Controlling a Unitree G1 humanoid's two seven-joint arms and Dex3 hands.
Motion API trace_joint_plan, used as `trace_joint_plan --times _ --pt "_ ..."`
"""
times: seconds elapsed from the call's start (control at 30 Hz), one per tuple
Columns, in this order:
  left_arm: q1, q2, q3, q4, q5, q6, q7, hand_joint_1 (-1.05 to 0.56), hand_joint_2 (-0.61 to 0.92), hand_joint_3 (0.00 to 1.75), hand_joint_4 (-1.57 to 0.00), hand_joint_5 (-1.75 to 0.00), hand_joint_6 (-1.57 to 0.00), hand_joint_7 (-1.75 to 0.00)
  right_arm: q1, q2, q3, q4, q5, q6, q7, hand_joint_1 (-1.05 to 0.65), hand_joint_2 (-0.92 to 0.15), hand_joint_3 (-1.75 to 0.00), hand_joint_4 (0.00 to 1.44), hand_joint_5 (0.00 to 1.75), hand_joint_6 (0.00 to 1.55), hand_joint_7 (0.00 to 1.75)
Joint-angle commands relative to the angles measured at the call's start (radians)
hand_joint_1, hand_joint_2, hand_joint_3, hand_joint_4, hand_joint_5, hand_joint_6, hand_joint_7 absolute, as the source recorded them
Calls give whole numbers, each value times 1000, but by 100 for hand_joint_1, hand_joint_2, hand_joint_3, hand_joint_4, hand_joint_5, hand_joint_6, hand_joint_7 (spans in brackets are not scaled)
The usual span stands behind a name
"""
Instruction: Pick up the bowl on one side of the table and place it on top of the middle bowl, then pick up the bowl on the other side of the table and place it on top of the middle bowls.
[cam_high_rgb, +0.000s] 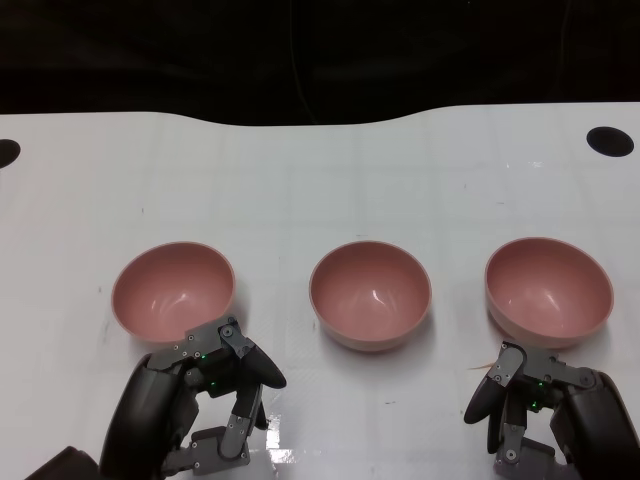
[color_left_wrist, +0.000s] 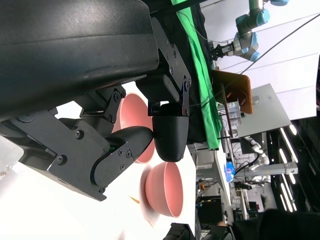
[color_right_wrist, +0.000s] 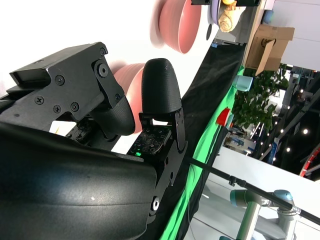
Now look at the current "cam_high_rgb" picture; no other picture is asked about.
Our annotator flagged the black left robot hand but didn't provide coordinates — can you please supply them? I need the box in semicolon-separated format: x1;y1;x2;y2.
98;314;288;480

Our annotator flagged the pink plastic bowl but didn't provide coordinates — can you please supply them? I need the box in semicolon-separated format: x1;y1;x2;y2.
308;240;433;354
484;236;615;350
110;241;236;346

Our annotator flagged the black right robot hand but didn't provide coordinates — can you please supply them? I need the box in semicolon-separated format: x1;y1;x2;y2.
463;340;640;480

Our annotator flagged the black round table grommet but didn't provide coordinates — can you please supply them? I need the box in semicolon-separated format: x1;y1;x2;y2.
586;126;636;158
0;138;22;170

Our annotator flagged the black backdrop cloth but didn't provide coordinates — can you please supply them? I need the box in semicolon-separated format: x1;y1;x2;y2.
0;0;640;127

